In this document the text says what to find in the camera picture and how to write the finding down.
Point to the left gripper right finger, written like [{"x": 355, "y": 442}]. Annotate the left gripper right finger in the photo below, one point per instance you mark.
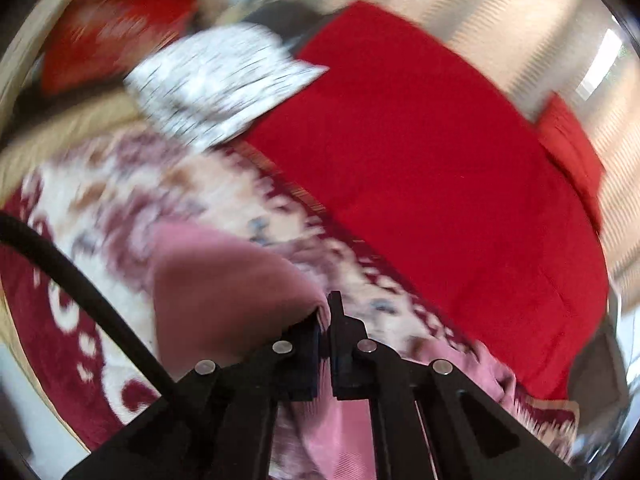
[{"x": 430, "y": 421}]

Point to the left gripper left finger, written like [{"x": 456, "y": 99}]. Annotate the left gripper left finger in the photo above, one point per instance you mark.
[{"x": 227, "y": 434}]

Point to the pink corduroy jacket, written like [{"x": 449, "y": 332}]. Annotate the pink corduroy jacket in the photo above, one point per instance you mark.
[{"x": 219, "y": 298}]

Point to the red blanket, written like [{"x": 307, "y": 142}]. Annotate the red blanket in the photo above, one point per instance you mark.
[{"x": 414, "y": 152}]

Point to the red pillow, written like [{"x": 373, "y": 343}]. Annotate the red pillow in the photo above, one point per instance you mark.
[{"x": 566, "y": 143}]

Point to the white speckled cloth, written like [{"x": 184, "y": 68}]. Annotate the white speckled cloth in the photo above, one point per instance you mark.
[{"x": 208, "y": 88}]

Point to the red cushion with beige trim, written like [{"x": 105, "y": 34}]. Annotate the red cushion with beige trim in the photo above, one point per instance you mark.
[{"x": 66, "y": 45}]

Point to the beige curtain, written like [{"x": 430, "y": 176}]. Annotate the beige curtain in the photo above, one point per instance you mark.
[{"x": 532, "y": 48}]

